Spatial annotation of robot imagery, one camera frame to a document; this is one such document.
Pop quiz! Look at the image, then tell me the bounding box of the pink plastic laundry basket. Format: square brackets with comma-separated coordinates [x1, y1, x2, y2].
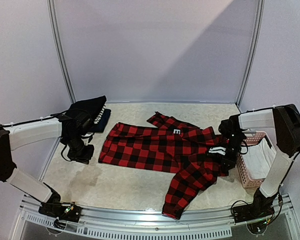
[236, 131, 277, 189]

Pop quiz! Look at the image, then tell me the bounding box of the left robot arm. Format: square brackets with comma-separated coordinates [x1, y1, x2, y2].
[0, 110, 94, 217]

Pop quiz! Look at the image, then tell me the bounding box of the red black plaid shirt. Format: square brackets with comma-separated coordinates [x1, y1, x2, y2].
[98, 112, 229, 220]

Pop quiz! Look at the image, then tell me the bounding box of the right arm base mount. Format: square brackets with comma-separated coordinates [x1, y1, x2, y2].
[230, 200, 284, 226]

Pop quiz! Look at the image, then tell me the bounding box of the right aluminium corner post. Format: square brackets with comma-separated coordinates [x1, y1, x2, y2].
[235, 0, 265, 108]

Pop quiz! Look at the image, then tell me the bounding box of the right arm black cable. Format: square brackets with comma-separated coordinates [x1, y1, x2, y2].
[239, 139, 250, 155]

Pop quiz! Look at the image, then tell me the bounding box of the folded navy blue garment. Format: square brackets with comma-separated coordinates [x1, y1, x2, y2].
[89, 108, 111, 133]

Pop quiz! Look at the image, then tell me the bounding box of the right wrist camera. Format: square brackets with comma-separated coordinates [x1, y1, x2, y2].
[207, 146, 227, 156]

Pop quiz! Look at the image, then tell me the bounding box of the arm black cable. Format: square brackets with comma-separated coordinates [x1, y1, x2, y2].
[239, 139, 250, 155]
[59, 112, 93, 162]

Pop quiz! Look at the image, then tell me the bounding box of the folded black garment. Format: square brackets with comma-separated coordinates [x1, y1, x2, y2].
[65, 95, 107, 124]

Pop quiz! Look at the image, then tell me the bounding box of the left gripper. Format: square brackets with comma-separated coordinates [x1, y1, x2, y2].
[64, 133, 94, 164]

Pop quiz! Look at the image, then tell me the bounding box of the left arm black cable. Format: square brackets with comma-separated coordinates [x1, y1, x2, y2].
[59, 112, 93, 162]

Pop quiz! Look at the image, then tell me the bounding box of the aluminium front rail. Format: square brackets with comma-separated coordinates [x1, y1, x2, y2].
[11, 195, 300, 240]

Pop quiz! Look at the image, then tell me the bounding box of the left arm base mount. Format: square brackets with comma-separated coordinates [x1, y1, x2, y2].
[38, 202, 83, 223]

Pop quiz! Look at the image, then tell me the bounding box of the left aluminium corner post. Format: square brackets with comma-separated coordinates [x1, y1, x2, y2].
[47, 0, 76, 104]

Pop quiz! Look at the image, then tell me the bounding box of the aluminium corner post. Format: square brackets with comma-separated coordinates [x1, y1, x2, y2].
[47, 0, 76, 104]
[235, 0, 265, 108]

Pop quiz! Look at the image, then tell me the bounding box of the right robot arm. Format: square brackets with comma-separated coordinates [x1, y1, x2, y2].
[218, 103, 300, 218]

